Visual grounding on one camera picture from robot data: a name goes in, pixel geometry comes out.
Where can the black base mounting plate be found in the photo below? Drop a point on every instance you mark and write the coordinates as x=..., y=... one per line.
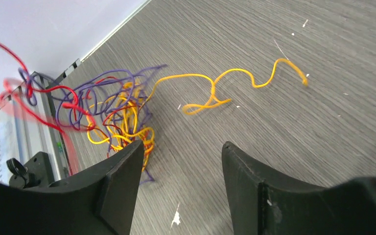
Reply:
x=36, y=172

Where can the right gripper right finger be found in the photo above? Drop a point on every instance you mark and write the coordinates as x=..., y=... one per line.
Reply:
x=265, y=201

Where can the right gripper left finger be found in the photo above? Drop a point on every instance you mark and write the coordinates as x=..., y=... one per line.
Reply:
x=99, y=200

